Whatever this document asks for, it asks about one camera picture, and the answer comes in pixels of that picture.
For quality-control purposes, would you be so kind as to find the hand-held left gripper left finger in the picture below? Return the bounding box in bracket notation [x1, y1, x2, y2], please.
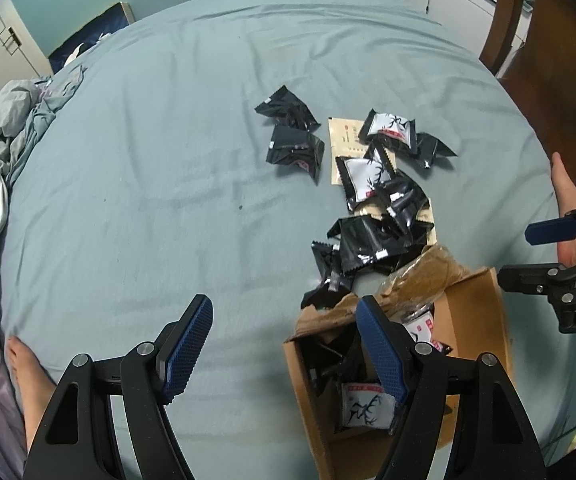
[22, 294, 215, 480]

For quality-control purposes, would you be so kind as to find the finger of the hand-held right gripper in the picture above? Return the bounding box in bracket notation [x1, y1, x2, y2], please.
[525, 197, 576, 247]
[498, 247, 576, 297]

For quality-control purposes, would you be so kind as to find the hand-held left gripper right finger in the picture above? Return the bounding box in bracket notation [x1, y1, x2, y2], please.
[355, 295, 551, 480]

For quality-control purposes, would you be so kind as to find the brown cardboard box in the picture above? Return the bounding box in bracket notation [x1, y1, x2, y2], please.
[282, 245, 514, 480]

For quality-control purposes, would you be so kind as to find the pile of black snack packets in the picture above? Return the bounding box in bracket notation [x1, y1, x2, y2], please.
[254, 85, 459, 433]

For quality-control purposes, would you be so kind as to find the person's left foot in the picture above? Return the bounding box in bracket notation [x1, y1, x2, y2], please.
[5, 336, 68, 453]

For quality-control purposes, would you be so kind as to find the brown wooden chair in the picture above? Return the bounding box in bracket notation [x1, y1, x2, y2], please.
[478, 0, 576, 161]

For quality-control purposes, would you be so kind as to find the beige double sachet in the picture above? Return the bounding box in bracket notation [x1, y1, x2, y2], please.
[328, 116, 371, 186]

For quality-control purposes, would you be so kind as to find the dark blue framed canvas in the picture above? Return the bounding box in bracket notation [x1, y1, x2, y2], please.
[48, 2, 134, 73]

